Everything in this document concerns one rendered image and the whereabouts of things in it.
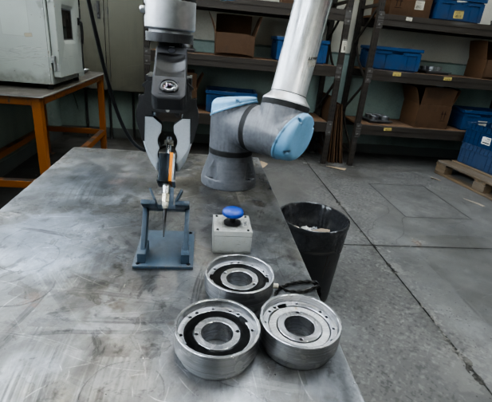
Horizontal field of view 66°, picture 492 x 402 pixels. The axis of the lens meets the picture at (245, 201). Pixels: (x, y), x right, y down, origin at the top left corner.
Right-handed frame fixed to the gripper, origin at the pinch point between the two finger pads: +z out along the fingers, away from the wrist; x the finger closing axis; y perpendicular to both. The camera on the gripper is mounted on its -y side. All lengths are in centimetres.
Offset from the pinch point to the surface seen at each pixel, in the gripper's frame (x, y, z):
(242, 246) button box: -13.8, -0.8, 14.9
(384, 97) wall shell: -222, 379, 29
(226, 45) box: -29, 328, -13
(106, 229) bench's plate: 12.2, 7.3, 16.3
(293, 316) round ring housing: -18.4, -21.4, 13.5
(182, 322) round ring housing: -3.7, -22.7, 13.4
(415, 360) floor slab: -98, 50, 96
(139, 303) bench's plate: 2.6, -15.3, 16.3
